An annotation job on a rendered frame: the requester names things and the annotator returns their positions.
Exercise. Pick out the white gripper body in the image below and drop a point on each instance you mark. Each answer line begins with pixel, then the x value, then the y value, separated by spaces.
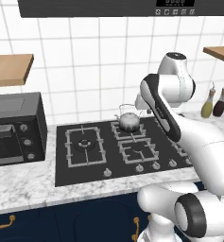
pixel 140 102

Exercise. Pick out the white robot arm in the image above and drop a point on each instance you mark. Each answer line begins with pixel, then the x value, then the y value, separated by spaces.
pixel 208 148

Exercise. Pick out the silver kettle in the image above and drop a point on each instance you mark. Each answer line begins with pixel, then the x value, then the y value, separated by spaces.
pixel 128 121

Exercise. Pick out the grey hob knob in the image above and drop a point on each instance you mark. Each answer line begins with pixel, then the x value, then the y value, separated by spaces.
pixel 139 168
pixel 172 162
pixel 156 165
pixel 107 172
pixel 188 161

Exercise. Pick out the yellow oil bottle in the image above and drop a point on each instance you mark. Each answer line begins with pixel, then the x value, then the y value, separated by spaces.
pixel 207 107

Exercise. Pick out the dark red vinegar bottle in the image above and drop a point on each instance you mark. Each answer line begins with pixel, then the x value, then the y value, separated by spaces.
pixel 219 105

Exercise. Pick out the black gas hob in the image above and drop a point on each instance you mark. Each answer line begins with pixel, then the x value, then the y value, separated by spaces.
pixel 85 167

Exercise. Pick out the black toaster oven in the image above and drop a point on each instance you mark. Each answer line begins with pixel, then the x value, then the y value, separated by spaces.
pixel 34 110

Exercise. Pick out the black range hood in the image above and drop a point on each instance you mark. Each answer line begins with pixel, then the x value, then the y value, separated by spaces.
pixel 85 8

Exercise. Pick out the grey toaster oven knob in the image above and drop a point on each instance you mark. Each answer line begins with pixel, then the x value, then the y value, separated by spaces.
pixel 23 127
pixel 27 142
pixel 31 156

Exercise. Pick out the navy cupboard door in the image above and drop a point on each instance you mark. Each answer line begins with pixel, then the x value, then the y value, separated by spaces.
pixel 31 227
pixel 97 217

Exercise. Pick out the wooden wall shelf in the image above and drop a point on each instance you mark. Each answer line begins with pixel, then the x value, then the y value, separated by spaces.
pixel 8 69
pixel 220 53

